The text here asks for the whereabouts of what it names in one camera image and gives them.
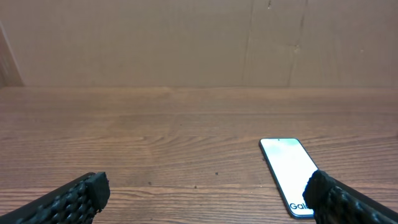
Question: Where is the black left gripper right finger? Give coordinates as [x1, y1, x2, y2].
[303, 170, 397, 224]

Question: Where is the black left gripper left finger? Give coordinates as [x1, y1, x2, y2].
[1, 172, 110, 224]

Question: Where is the Samsung Galaxy smartphone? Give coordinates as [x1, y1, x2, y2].
[259, 138, 318, 219]

